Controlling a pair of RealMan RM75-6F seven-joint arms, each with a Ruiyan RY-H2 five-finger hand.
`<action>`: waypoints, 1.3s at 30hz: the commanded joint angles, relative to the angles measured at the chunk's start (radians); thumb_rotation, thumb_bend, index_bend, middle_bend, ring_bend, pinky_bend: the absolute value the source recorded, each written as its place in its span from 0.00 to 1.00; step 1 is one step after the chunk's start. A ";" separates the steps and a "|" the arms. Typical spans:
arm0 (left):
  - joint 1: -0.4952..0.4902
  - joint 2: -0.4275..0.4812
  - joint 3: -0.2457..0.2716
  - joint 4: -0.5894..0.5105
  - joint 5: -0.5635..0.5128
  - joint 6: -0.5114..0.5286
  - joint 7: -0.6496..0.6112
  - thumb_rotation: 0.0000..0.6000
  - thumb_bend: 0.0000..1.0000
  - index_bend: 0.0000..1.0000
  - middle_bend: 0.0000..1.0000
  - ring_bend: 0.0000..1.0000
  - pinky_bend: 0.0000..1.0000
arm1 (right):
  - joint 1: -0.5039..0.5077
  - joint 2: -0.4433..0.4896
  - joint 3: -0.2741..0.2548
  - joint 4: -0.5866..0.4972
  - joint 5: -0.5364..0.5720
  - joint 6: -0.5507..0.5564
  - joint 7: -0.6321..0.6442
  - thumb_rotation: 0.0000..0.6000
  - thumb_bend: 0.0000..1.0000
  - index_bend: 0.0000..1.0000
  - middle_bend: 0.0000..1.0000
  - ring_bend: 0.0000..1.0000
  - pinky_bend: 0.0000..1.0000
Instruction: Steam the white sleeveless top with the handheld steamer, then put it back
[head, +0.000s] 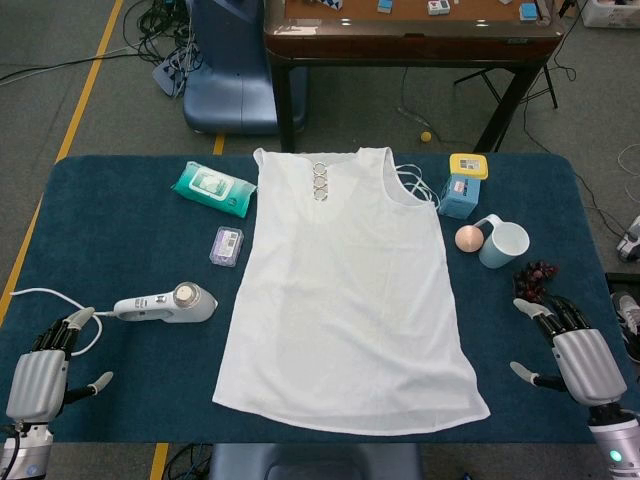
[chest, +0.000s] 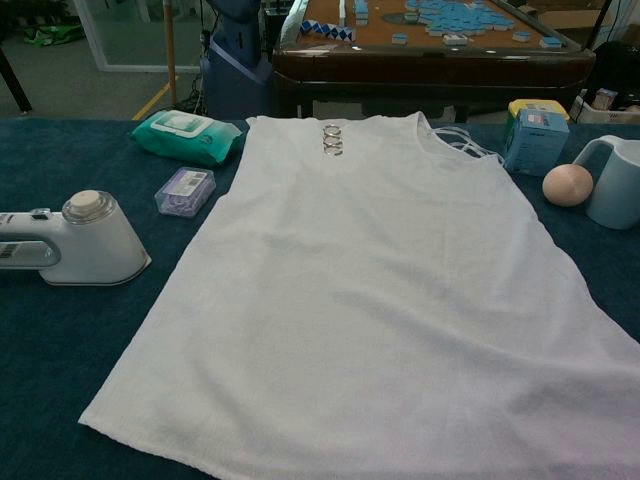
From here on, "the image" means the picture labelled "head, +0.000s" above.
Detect left robot hand grey black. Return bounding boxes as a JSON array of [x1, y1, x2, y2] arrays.
[[4, 307, 115, 426]]

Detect right robot hand grey black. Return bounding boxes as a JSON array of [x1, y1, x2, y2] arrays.
[[509, 294, 629, 409]]

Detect white handheld steamer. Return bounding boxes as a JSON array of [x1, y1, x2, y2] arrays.
[[113, 281, 219, 324]]

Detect white sleeveless top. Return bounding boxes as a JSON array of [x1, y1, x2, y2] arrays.
[[210, 146, 491, 437]]

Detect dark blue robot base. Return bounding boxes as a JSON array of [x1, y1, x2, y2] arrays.
[[207, 442, 424, 480]]

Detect blue robot base shell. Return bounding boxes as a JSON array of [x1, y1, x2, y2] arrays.
[[182, 0, 309, 136]]

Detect grey white sneaker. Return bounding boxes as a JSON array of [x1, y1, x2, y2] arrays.
[[610, 292, 640, 364]]

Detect dark red grape bunch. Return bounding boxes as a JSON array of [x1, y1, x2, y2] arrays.
[[513, 259, 560, 304]]

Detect white grey device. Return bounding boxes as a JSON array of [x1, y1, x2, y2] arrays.
[[615, 214, 640, 264]]

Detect light blue mug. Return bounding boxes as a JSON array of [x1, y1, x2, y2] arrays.
[[472, 213, 531, 270]]

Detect peach coloured ball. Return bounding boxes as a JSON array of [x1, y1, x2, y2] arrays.
[[455, 224, 485, 255]]

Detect light blue tissue box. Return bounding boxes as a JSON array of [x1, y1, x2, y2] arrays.
[[437, 173, 482, 220]]

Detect container with yellow lid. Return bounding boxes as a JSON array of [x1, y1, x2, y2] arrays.
[[448, 153, 490, 181]]

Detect small purple plastic box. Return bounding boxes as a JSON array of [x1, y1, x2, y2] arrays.
[[208, 225, 246, 270]]

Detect green wet wipes pack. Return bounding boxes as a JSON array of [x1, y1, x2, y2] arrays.
[[170, 160, 258, 219]]

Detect black metal stand legs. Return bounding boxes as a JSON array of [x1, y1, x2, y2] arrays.
[[453, 62, 560, 110]]

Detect power strip with plugs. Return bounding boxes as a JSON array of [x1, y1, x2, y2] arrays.
[[152, 47, 201, 96]]

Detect white storage box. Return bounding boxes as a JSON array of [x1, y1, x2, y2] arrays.
[[579, 0, 640, 29]]

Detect brown wooden mahjong table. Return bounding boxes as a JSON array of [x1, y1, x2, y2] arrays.
[[263, 0, 566, 154]]

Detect thin white cable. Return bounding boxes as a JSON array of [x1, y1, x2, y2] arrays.
[[9, 288, 119, 357]]

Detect thin white straps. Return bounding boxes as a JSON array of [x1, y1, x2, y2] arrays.
[[397, 162, 441, 206]]

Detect tangled black floor cables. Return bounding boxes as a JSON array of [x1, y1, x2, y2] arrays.
[[133, 0, 201, 66]]

